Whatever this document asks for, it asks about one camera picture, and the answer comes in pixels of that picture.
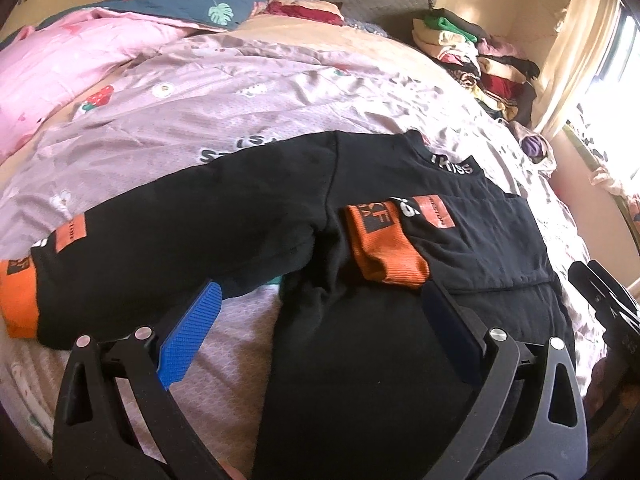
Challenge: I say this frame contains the beige blanket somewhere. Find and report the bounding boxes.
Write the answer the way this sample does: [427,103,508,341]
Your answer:
[220,12,381,43]

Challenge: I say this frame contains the red cloth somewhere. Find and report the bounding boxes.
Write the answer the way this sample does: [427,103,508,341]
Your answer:
[265,0,346,26]

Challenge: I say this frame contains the window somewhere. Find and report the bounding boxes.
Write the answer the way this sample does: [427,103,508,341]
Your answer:
[585,0,640,126]

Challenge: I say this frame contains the pink quilt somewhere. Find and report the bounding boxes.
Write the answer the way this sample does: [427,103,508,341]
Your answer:
[0,7,201,161]

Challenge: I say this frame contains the dark blue leaf-print pillow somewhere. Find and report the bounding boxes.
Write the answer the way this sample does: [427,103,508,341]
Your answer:
[37,0,268,33]

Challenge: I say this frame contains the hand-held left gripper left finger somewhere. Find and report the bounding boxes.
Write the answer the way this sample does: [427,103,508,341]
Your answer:
[52,280,236,480]

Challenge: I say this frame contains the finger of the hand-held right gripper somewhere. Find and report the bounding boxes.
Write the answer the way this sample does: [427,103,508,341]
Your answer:
[567,259,640,321]

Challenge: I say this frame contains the cream curtain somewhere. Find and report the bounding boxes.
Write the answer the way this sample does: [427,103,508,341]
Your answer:
[530,0,626,141]

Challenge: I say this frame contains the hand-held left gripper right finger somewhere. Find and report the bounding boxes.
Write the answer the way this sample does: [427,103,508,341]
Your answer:
[420,280,588,480]

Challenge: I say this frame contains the black sweater with orange cuffs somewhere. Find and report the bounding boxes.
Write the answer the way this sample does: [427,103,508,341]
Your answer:
[0,130,568,480]

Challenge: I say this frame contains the floral bag with purple cloth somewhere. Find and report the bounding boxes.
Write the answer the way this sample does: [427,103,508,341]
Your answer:
[510,122,558,176]

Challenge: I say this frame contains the pink strawberry print bedsheet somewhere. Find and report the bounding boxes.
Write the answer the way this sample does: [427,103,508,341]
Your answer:
[0,25,601,480]

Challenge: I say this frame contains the pile of folded clothes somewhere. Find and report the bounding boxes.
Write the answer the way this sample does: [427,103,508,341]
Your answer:
[412,7,543,126]

